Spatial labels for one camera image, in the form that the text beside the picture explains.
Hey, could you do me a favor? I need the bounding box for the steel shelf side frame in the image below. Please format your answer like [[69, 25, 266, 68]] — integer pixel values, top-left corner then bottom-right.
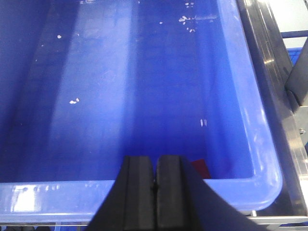
[[237, 0, 308, 231]]

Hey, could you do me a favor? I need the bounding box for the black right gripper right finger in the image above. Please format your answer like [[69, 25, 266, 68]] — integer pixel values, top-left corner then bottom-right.
[[156, 155, 262, 231]]

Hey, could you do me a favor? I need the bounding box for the red cube block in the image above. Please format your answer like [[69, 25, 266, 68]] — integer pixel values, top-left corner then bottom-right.
[[191, 159, 211, 179]]

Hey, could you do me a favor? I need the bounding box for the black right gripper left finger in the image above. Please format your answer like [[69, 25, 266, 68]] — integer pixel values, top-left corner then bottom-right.
[[86, 156, 154, 231]]

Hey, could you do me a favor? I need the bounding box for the blue plastic bin front right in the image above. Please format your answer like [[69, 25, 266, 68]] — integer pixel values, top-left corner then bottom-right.
[[0, 0, 282, 224]]

